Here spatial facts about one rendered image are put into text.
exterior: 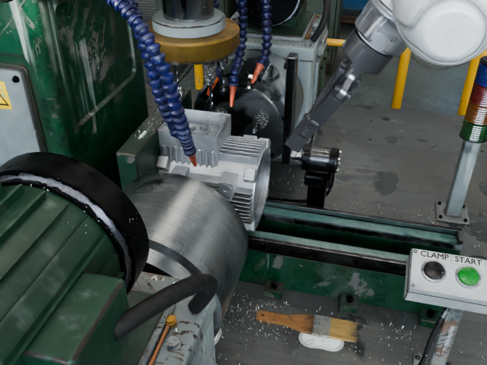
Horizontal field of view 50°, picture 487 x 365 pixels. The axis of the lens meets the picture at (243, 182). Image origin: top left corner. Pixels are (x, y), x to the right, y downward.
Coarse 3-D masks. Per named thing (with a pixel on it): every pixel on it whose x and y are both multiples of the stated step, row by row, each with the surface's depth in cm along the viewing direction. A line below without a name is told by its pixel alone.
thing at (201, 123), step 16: (192, 112) 109; (208, 112) 108; (160, 128) 102; (192, 128) 104; (208, 128) 105; (224, 128) 103; (160, 144) 103; (176, 144) 102; (208, 144) 100; (176, 160) 104; (208, 160) 102
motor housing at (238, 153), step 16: (224, 144) 104; (240, 144) 104; (256, 144) 104; (224, 160) 103; (240, 160) 102; (256, 160) 101; (192, 176) 102; (208, 176) 102; (240, 176) 101; (240, 192) 100; (256, 192) 116; (240, 208) 102; (256, 208) 114
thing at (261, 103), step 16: (272, 64) 127; (224, 80) 121; (240, 80) 120; (256, 80) 119; (272, 80) 121; (208, 96) 124; (224, 96) 123; (240, 96) 122; (256, 96) 121; (272, 96) 120; (224, 112) 124; (240, 112) 124; (256, 112) 123; (272, 112) 122; (240, 128) 127; (256, 128) 119; (272, 128) 124; (272, 144) 127
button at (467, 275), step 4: (464, 268) 79; (468, 268) 79; (472, 268) 79; (460, 272) 79; (464, 272) 79; (468, 272) 79; (472, 272) 79; (476, 272) 79; (460, 276) 79; (464, 276) 79; (468, 276) 79; (472, 276) 79; (476, 276) 78; (460, 280) 79; (464, 280) 78; (468, 280) 78; (472, 280) 78; (476, 280) 78; (464, 284) 79; (468, 284) 78; (472, 284) 78
